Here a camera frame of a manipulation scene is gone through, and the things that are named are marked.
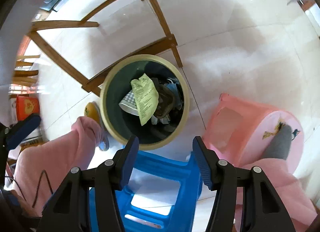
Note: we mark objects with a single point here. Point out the left hand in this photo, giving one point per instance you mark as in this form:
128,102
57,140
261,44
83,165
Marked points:
27,209

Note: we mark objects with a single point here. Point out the pink plastic stool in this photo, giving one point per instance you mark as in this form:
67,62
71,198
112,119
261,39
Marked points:
239,131

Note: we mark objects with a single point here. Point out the leg pink trousers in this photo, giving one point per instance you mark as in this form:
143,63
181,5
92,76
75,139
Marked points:
41,169
288,187

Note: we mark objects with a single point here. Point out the blue plastic stool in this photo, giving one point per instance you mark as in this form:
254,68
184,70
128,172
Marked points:
161,195

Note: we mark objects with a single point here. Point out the right leg pink trousers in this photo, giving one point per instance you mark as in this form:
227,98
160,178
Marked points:
288,187

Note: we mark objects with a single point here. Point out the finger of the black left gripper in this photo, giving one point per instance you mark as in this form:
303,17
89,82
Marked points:
21,130

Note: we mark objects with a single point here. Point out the grey checked paper cup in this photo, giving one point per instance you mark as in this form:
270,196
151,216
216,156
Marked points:
128,104

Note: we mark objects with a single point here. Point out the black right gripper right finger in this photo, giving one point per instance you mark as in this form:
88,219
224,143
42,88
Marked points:
262,208

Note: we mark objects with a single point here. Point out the yellow rim trash bin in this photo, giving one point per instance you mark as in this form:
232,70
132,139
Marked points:
156,133

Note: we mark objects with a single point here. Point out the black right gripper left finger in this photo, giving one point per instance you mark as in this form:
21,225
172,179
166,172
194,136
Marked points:
68,207

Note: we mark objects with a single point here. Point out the blue face mask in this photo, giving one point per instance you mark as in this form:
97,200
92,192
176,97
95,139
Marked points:
174,86

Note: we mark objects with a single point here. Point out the wooden chair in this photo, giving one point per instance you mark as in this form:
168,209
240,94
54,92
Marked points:
23,74

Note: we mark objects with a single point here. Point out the left leg pink trousers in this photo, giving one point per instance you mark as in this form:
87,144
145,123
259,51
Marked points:
41,169

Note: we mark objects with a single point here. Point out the yellow-green plastic bag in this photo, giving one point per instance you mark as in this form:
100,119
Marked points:
146,97

